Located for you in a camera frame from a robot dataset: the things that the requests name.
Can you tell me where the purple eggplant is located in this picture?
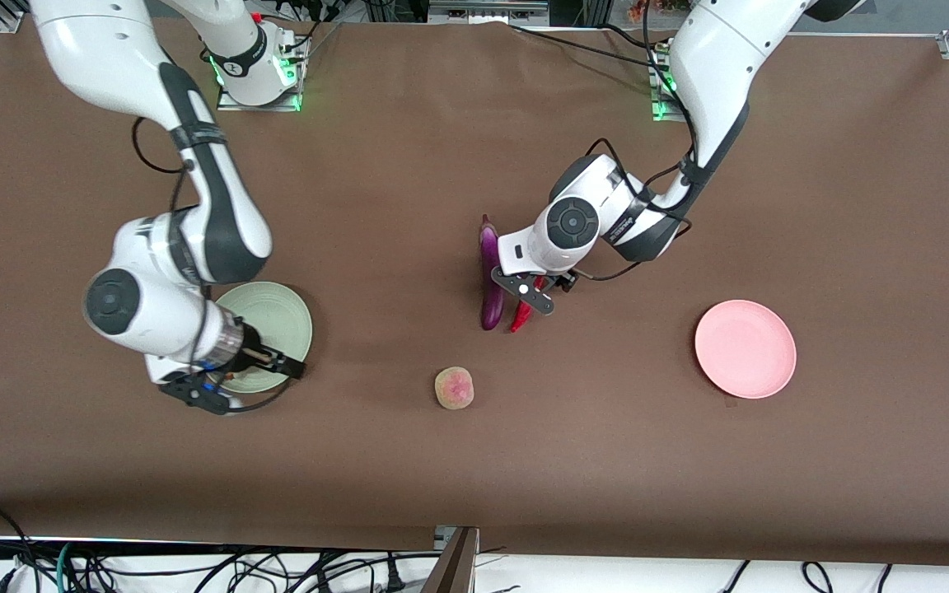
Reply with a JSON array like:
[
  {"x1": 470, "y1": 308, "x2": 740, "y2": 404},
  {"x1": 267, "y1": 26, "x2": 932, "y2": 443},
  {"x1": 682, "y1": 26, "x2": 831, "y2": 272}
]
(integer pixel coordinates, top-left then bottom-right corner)
[{"x1": 479, "y1": 214, "x2": 507, "y2": 332}]

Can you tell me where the red chili pepper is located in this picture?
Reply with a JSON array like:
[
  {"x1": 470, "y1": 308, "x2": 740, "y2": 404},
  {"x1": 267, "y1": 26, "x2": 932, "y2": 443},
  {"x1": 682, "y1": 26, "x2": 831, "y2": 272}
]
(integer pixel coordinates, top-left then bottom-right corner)
[{"x1": 510, "y1": 276, "x2": 547, "y2": 334}]

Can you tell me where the pink yellow peach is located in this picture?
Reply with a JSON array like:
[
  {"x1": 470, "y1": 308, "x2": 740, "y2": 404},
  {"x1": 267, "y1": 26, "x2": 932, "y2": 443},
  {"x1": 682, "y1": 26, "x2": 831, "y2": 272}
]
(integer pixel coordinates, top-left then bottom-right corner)
[{"x1": 434, "y1": 367, "x2": 475, "y2": 410}]

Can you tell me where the light green plate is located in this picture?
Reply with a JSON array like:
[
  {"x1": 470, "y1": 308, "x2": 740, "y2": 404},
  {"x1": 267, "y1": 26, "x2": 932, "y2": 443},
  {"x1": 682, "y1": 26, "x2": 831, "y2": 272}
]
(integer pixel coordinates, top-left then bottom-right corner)
[{"x1": 215, "y1": 281, "x2": 314, "y2": 394}]

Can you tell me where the brown tablecloth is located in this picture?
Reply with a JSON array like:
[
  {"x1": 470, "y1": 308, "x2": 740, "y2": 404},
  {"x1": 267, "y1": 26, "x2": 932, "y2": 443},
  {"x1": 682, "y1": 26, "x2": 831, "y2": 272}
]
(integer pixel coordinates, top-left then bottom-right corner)
[{"x1": 0, "y1": 15, "x2": 949, "y2": 569}]

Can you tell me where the grey metal box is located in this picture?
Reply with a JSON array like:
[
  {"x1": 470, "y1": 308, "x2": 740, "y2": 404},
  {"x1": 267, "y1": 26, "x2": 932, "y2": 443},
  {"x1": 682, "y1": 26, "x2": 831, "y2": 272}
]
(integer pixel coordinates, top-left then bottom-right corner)
[{"x1": 428, "y1": 0, "x2": 551, "y2": 26}]

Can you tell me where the pink plate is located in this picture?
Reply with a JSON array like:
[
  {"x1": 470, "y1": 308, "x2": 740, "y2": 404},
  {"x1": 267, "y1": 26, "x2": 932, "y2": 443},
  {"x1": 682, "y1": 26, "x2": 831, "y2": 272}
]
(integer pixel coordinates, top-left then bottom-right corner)
[{"x1": 694, "y1": 299, "x2": 797, "y2": 400}]

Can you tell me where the black floor cable tangle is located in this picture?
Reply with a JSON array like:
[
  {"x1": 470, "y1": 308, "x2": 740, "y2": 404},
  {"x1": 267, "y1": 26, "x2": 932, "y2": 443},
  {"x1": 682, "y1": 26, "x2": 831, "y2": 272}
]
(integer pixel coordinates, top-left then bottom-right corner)
[{"x1": 71, "y1": 544, "x2": 442, "y2": 593}]

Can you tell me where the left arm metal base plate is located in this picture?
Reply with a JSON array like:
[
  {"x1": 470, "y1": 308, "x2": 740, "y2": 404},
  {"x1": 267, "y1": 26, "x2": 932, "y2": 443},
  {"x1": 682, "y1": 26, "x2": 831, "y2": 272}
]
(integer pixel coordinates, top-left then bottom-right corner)
[{"x1": 649, "y1": 41, "x2": 678, "y2": 123}]

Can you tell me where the black cable on tablecloth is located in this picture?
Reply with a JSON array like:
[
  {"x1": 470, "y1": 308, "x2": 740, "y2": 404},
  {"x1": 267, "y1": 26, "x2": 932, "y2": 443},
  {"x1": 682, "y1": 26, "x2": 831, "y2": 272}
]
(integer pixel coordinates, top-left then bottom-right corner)
[{"x1": 507, "y1": 23, "x2": 661, "y2": 71}]

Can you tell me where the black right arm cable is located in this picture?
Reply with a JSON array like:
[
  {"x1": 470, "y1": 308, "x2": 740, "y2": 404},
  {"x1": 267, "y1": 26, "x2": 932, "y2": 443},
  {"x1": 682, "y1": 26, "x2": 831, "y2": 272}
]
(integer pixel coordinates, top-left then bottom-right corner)
[{"x1": 132, "y1": 115, "x2": 212, "y2": 285}]

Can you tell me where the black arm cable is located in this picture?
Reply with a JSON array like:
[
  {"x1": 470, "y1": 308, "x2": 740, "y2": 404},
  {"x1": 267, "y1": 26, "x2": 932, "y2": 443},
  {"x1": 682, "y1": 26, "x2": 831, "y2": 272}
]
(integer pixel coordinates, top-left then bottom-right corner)
[
  {"x1": 577, "y1": 0, "x2": 699, "y2": 282},
  {"x1": 132, "y1": 115, "x2": 212, "y2": 285}
]

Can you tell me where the grey metal post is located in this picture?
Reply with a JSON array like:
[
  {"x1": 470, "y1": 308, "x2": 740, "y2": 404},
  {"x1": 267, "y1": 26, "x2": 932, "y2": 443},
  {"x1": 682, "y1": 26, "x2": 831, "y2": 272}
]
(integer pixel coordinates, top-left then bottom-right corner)
[{"x1": 421, "y1": 525, "x2": 479, "y2": 593}]

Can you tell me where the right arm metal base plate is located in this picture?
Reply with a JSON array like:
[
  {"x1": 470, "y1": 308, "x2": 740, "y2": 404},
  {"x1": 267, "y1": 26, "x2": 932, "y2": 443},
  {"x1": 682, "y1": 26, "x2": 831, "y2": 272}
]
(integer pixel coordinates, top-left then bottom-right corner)
[{"x1": 215, "y1": 37, "x2": 306, "y2": 113}]

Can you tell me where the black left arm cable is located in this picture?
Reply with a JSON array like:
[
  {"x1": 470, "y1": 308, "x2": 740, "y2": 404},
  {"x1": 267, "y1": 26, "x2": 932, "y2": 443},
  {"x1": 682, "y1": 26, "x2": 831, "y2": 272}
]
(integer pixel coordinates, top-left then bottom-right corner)
[{"x1": 577, "y1": 0, "x2": 699, "y2": 282}]

